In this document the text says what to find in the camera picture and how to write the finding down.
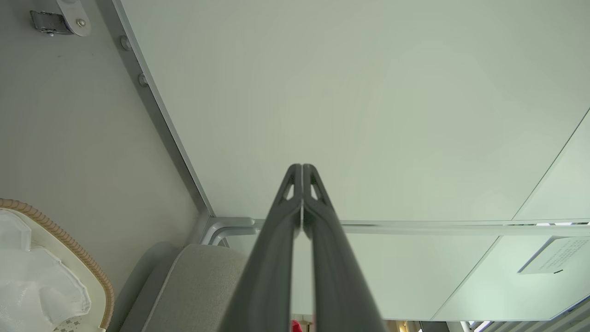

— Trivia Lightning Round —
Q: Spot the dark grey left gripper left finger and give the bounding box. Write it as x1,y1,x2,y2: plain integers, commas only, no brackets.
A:
219,164,303,332

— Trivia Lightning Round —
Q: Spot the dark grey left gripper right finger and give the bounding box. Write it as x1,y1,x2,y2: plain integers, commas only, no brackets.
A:
303,164,386,332

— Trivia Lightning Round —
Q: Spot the wicker rimmed laundry basket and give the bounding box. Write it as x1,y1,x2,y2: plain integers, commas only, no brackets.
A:
0,198,115,332

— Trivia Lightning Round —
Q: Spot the white sheer clothing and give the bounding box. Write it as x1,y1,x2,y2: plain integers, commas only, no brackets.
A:
0,210,92,332

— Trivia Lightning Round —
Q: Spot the beige grey fabric sofa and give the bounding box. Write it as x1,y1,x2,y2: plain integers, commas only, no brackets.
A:
108,242,253,332

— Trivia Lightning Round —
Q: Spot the white grey patterned cloth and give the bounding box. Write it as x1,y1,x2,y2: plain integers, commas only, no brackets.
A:
52,315,89,332

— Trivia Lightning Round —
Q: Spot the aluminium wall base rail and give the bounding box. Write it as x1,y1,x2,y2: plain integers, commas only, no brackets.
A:
94,0,216,219
201,217,590,246

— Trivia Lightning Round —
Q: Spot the white printed wall notice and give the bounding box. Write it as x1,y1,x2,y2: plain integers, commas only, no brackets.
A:
518,236,590,275

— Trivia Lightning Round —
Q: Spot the metal caster wheel bracket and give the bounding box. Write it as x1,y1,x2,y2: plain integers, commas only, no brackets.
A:
29,0,92,37

